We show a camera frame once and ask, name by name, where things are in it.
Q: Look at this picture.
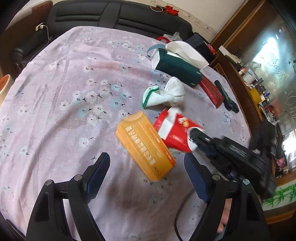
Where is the red white cigarette pack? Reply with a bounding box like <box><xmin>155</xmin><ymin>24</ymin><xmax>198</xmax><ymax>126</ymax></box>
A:
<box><xmin>154</xmin><ymin>107</ymin><xmax>204</xmax><ymax>153</ymax></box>

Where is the orange medicine box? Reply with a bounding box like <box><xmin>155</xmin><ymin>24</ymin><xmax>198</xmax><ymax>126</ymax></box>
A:
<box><xmin>116</xmin><ymin>111</ymin><xmax>176</xmax><ymax>182</ymax></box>

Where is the person's right hand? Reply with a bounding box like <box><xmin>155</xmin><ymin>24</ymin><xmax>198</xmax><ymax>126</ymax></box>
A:
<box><xmin>217</xmin><ymin>198</ymin><xmax>232</xmax><ymax>233</ymax></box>

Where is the dark red wallet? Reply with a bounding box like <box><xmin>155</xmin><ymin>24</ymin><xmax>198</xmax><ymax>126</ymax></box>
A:
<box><xmin>199</xmin><ymin>75</ymin><xmax>224</xmax><ymax>108</ymax></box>

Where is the yellow tape roll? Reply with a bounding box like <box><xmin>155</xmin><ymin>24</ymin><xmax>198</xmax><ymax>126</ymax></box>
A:
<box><xmin>249</xmin><ymin>88</ymin><xmax>262</xmax><ymax>104</ymax></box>

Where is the white green-trimmed sock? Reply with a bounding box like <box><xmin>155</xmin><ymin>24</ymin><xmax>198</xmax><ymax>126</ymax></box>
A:
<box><xmin>142</xmin><ymin>77</ymin><xmax>186</xmax><ymax>108</ymax></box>

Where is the floral purple tablecloth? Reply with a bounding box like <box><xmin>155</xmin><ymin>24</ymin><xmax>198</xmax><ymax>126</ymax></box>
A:
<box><xmin>0</xmin><ymin>26</ymin><xmax>253</xmax><ymax>241</ymax></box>

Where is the wooden glass partition cabinet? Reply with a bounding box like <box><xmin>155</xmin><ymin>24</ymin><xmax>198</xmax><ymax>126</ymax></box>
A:
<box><xmin>211</xmin><ymin>1</ymin><xmax>295</xmax><ymax>137</ymax></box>

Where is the dark green tissue box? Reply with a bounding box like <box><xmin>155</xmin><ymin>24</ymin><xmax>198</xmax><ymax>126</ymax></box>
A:
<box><xmin>147</xmin><ymin>41</ymin><xmax>209</xmax><ymax>88</ymax></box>

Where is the dark shopping bag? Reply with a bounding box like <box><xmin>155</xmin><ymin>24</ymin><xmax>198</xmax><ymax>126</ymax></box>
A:
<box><xmin>185</xmin><ymin>32</ymin><xmax>215</xmax><ymax>64</ymax></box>

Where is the orange white cup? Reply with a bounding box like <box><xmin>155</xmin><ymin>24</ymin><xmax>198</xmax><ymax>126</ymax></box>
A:
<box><xmin>0</xmin><ymin>74</ymin><xmax>15</xmax><ymax>105</ymax></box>

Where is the red knot ornament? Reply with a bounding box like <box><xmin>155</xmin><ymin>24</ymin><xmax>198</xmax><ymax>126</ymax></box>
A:
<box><xmin>150</xmin><ymin>5</ymin><xmax>179</xmax><ymax>16</ymax></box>

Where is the black leather sofa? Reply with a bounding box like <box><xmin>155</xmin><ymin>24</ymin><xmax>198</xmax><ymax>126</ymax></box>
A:
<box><xmin>10</xmin><ymin>1</ymin><xmax>193</xmax><ymax>75</ymax></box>

